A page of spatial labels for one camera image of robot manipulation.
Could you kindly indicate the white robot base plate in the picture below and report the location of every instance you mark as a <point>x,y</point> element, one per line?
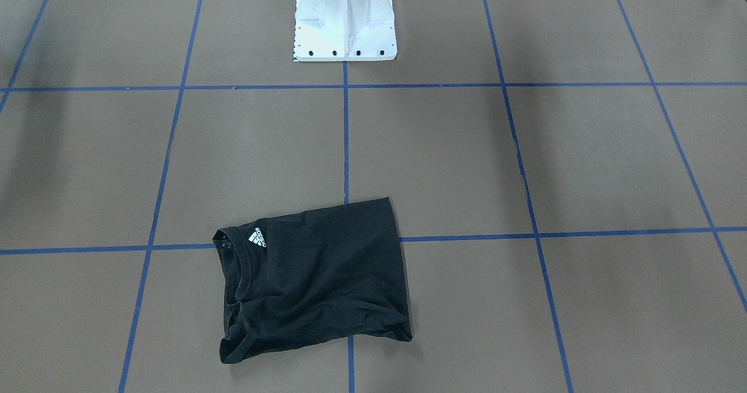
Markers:
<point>344,30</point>

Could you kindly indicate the black graphic t-shirt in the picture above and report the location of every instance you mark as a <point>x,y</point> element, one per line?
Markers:
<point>299,280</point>

